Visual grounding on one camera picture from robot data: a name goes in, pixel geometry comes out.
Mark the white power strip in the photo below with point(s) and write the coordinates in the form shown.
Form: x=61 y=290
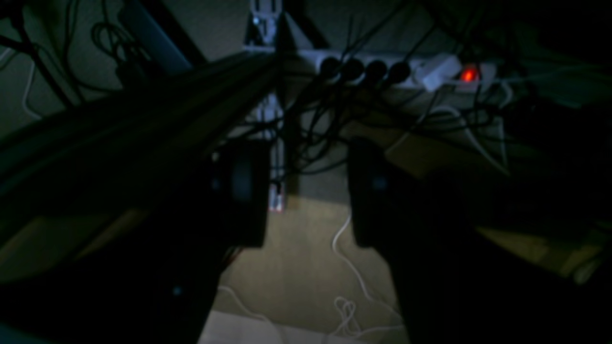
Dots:
x=421 y=72

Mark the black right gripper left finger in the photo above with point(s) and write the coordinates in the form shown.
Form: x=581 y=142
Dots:
x=240 y=193

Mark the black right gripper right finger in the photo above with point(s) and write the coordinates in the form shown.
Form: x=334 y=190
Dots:
x=381 y=195

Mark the aluminium frame post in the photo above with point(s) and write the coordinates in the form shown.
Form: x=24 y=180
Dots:
x=261 y=37

